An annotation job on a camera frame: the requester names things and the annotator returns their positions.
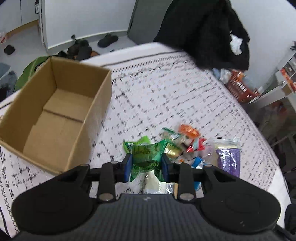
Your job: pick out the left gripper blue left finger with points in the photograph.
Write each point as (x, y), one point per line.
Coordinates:
(127, 167)

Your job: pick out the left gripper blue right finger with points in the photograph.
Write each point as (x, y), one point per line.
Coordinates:
(166, 167)

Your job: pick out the gold green snack packet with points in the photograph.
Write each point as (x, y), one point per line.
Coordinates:
(172, 150)

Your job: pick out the light green snack packet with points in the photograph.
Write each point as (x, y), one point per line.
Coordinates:
(169, 134)

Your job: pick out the blue snack packet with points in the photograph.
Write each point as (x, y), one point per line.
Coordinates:
(197, 164)

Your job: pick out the red snack packet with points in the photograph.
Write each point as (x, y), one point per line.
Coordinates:
(196, 145)

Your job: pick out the orange snack packet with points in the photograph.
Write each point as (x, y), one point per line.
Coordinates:
(189, 131)

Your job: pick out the purple white snack packet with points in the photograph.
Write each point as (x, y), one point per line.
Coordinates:
(228, 152)

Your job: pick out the patterned white bed cover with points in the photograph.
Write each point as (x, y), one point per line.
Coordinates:
(150, 91)

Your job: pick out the brown cardboard box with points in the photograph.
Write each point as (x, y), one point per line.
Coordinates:
(54, 120)

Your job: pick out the orange plastic basket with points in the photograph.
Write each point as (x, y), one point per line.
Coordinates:
(238, 89)

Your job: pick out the pile of black shoes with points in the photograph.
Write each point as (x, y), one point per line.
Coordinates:
(80, 50)

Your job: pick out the black slipper near door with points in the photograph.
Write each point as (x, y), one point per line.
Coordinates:
(107, 41)

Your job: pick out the green leaf floor mat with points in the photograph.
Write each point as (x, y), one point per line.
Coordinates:
(29, 71)

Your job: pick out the white crumpled cloth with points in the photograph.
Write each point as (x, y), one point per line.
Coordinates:
(235, 44)

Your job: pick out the black coat pile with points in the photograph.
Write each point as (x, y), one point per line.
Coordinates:
(202, 29)

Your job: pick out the grey door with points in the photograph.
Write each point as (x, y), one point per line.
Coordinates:
(146, 20)

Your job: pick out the white side table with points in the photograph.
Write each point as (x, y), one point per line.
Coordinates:
(283, 83)

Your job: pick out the black slipper in hallway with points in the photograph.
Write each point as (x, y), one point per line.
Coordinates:
(9, 49)

